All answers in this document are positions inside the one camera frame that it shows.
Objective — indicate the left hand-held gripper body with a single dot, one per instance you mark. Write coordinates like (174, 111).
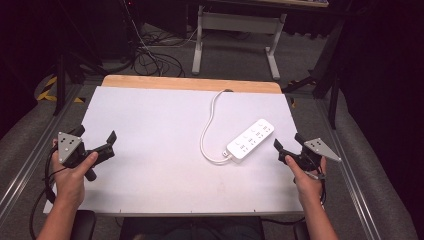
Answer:
(68, 148)

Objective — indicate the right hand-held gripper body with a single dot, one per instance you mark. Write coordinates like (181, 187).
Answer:
(320, 148)

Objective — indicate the white power strip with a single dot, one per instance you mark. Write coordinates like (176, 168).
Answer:
(250, 140)

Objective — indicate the person's left hand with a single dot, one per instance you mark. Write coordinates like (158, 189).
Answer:
(68, 185)

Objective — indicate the person's right hand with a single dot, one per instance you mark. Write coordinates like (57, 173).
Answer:
(308, 186)

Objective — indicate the white table cover board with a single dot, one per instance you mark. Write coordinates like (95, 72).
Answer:
(150, 150)

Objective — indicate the black metal stand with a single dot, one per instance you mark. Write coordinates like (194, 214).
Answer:
(333, 100)
(60, 83)

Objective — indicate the black chair armrest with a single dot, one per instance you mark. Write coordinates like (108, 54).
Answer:
(301, 231)
(83, 225)

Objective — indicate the wooden table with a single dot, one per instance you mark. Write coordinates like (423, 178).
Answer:
(166, 82)

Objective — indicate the black equipment rack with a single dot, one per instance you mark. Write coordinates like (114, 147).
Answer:
(130, 26)

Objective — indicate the aluminium floor rail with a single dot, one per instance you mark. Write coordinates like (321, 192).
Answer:
(33, 156)
(350, 186)

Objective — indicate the white metal desk frame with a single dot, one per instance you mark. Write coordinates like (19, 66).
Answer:
(240, 21)

